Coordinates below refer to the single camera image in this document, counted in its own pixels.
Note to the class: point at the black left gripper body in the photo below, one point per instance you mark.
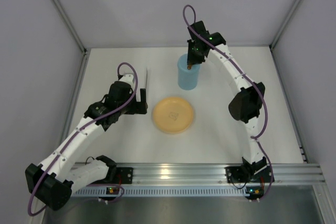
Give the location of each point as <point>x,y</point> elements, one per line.
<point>142,102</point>

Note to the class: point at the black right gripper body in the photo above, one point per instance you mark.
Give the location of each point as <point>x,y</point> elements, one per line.
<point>196,57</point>

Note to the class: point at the light blue lid with strap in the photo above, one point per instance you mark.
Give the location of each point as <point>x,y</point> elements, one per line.
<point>184,65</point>

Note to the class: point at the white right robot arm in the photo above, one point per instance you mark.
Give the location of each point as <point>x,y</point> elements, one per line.
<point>247,107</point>

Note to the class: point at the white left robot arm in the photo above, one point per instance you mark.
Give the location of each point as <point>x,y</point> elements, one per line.
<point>53,181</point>

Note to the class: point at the light blue cylindrical container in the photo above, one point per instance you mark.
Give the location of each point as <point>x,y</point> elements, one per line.
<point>187,78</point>

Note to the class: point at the beige round plate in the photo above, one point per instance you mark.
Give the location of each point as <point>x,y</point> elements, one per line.
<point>173,115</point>

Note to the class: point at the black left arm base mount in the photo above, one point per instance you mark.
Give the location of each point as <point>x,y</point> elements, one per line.
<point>119,175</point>

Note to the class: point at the aluminium frame post left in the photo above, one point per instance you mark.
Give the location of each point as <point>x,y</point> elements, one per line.
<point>70,27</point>

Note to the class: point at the aluminium frame post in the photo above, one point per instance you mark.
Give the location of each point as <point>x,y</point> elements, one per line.
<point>70,27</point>
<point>285,23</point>

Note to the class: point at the perforated cable duct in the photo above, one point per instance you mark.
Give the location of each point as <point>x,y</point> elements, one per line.
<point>165,191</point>

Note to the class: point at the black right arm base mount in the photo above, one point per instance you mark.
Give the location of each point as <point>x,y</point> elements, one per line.
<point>239,174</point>

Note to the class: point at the aluminium frame post right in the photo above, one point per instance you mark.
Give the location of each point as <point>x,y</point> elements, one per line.
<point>285,23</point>

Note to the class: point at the aluminium front rail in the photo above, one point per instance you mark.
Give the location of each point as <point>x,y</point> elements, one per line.
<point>215,174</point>

